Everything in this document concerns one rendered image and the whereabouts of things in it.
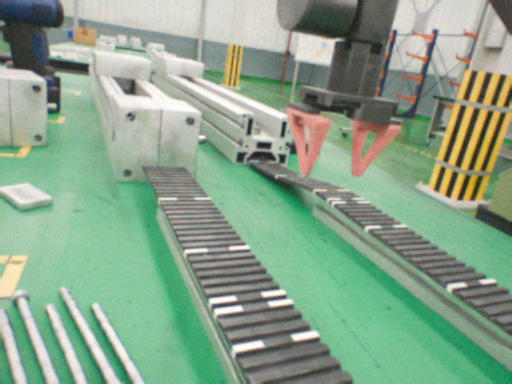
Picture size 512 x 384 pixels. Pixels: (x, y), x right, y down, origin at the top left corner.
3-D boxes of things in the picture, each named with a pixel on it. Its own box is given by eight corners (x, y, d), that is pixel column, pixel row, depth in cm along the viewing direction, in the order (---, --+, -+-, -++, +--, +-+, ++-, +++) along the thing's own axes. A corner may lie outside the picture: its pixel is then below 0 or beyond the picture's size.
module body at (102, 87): (179, 163, 60) (184, 107, 58) (109, 161, 56) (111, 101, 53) (122, 89, 128) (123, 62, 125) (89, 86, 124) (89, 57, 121)
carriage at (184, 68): (201, 88, 115) (204, 63, 113) (164, 83, 110) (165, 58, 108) (188, 81, 128) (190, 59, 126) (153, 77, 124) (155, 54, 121)
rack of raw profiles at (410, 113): (352, 104, 1155) (370, 24, 1083) (377, 107, 1187) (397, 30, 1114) (430, 129, 865) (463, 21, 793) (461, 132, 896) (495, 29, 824)
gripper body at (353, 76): (294, 100, 46) (307, 34, 44) (362, 108, 51) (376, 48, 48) (325, 111, 41) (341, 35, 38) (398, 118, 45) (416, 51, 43)
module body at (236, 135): (286, 166, 68) (295, 118, 66) (233, 164, 64) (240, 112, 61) (180, 95, 136) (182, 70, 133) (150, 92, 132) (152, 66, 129)
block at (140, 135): (211, 183, 54) (219, 114, 51) (115, 182, 48) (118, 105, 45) (194, 163, 61) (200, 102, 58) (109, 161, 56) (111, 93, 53)
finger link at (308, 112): (274, 166, 49) (288, 88, 45) (322, 167, 52) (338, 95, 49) (302, 185, 43) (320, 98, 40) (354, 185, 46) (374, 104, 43)
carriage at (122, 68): (149, 94, 86) (151, 61, 83) (95, 88, 81) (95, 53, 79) (139, 84, 99) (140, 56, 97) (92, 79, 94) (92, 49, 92)
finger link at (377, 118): (309, 166, 51) (324, 93, 48) (353, 168, 54) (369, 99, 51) (340, 185, 45) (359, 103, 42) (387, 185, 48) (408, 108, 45)
